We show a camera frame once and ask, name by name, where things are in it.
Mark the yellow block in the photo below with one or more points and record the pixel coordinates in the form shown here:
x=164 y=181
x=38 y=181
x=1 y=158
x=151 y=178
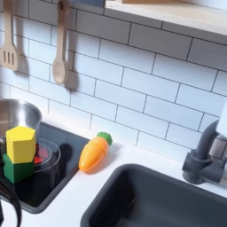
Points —
x=20 y=144

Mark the wooden spoon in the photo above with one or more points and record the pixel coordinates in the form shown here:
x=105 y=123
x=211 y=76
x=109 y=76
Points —
x=60 y=68

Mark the black toy stove top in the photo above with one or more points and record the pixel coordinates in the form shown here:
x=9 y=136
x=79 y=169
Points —
x=56 y=183

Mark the grey tap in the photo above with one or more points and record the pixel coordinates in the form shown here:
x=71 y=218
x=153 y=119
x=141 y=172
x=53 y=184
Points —
x=204 y=142

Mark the wooden slotted spatula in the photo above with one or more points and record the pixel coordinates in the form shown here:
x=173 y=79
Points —
x=9 y=56

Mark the steel pot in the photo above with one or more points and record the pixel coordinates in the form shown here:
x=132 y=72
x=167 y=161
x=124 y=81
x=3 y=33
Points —
x=17 y=115

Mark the orange toy carrot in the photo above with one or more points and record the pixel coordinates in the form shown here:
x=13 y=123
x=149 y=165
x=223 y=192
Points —
x=93 y=153

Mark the green block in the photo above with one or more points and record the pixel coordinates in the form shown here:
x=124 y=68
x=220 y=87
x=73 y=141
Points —
x=17 y=173

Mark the wooden shelf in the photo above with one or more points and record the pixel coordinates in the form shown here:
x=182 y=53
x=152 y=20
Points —
x=177 y=17

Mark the grey sink basin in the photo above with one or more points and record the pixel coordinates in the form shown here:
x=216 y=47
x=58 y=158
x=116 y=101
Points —
x=165 y=201

